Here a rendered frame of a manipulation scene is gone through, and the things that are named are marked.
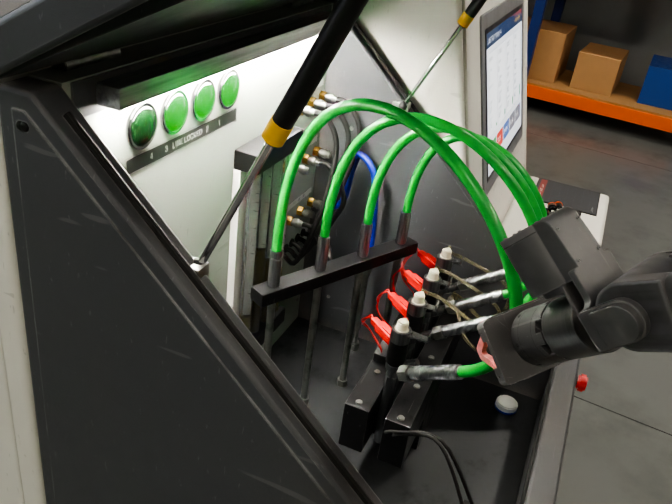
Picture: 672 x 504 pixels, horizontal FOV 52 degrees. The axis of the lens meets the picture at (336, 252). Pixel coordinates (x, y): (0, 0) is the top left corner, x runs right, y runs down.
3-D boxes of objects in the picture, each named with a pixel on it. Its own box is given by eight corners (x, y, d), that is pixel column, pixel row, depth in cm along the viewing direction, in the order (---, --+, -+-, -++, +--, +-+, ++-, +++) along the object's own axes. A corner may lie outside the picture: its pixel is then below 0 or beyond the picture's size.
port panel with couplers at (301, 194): (294, 255, 120) (312, 78, 105) (276, 249, 121) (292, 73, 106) (324, 226, 131) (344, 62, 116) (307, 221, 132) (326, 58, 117)
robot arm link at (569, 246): (649, 341, 50) (709, 293, 55) (567, 204, 51) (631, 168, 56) (540, 371, 60) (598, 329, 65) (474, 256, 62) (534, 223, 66)
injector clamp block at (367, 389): (393, 502, 104) (410, 426, 96) (332, 477, 106) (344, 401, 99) (449, 375, 132) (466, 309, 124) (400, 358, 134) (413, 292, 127)
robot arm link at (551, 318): (602, 363, 56) (650, 331, 58) (558, 289, 57) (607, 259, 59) (556, 371, 63) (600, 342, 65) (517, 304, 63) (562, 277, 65)
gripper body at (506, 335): (472, 325, 69) (508, 312, 62) (555, 293, 72) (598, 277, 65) (498, 387, 68) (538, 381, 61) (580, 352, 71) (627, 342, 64)
